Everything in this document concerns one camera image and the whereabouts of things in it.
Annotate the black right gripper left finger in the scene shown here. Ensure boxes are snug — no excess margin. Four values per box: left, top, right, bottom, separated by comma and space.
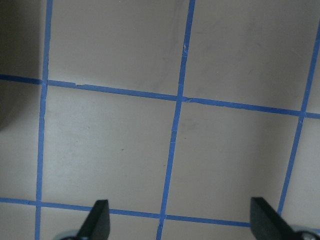
76, 199, 111, 240

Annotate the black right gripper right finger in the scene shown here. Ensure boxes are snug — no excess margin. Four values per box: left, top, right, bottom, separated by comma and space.
250, 197, 300, 240

